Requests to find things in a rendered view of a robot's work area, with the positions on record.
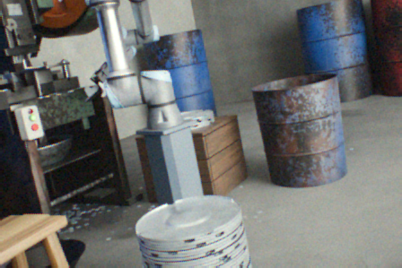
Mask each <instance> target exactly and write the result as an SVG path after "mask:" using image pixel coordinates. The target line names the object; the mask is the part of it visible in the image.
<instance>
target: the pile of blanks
mask: <svg viewBox="0 0 402 268"><path fill-rule="evenodd" d="M136 237H137V238H138V236H137V235H136ZM138 244H139V249H140V252H141V255H142V265H143V267H144V268H252V264H251V258H250V253H249V250H248V241H247V239H246V229H245V226H244V221H243V219H242V215H241V216H240V218H239V220H237V221H236V222H235V223H234V225H232V226H231V227H230V228H228V229H227V230H225V231H224V232H221V233H219V234H216V235H215V236H211V237H210V238H205V239H203V240H198V241H196V242H188V243H187V244H178V245H171V246H161V245H155V244H149V243H146V242H144V241H142V240H140V238H138Z"/></svg>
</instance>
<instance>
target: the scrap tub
mask: <svg viewBox="0 0 402 268"><path fill-rule="evenodd" d="M251 91H252V93H253V99H254V102H255V108H256V111H257V117H258V119H257V121H258V124H259V127H260V133H261V136H262V142H263V144H264V152H265V153H266V159H267V164H268V170H269V173H270V179H271V181H272V183H274V184H275V185H278V186H285V187H290V188H302V187H314V186H324V185H325V184H330V183H332V182H336V181H337V180H339V179H341V178H343V177H345V175H346V174H347V163H346V157H345V138H344V135H343V123H342V117H341V108H342V107H341V105H340V99H339V87H338V81H337V73H318V74H310V75H306V76H297V77H293V78H286V79H283V80H277V81H274V82H268V83H262V84H260V85H257V86H255V87H254V88H252V89H251Z"/></svg>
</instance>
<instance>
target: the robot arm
mask: <svg viewBox="0 0 402 268"><path fill-rule="evenodd" d="M84 1H85V3H86V4H87V5H90V6H91V9H92V10H93V11H94V12H96V14H97V20H98V23H99V29H100V36H101V40H102V42H103V48H104V51H105V57H106V59H107V62H105V63H103V65H102V66H101V67H100V69H99V70H98V71H96V72H95V73H94V74H93V75H96V76H93V79H92V77H91V78H90V80H92V82H94V83H96V84H97V85H98V86H99V87H98V86H97V85H95V86H93V87H92V88H90V87H86V88H85V89H84V90H85V91H86V94H87V95H88V99H87V100H86V101H85V102H90V101H91V100H92V99H94V97H96V95H98V94H99V93H100V92H101V91H103V93H102V94H101V96H102V97H105V95H107V98H108V100H109V103H110V104H111V106H112V107H113V108H114V109H119V108H129V107H132V106H138V105H141V104H147V107H148V110H149V112H148V118H147V127H148V129H149V130H159V129H163V128H170V127H172V126H176V125H180V124H182V123H184V119H183V116H182V115H181V114H180V111H179V108H178V107H177V104H176V101H175V95H174V92H173V86H172V83H171V82H172V80H171V77H170V73H169V72H168V71H144V72H141V76H135V72H134V71H132V70H131V69H130V64H129V62H130V60H131V59H132V58H133V57H134V55H135V48H134V46H135V45H139V44H144V43H148V42H154V41H156V40H159V39H160V37H159V33H158V28H157V26H156V25H153V23H152V16H151V14H150V6H149V4H148V0H129V2H130V4H131V8H132V11H133V15H134V18H135V25H136V27H137V29H132V30H126V29H125V28H124V27H121V24H120V21H119V15H118V8H119V6H120V2H119V0H84Z"/></svg>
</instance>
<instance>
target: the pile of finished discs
mask: <svg viewBox="0 0 402 268"><path fill-rule="evenodd" d="M180 114H181V115H182V116H183V119H196V120H197V124H195V125H192V126H191V127H190V128H191V130H193V129H196V128H200V127H203V126H207V125H210V124H212V123H213V122H214V112H213V110H205V111H203V110H194V111H189V112H183V113H180Z"/></svg>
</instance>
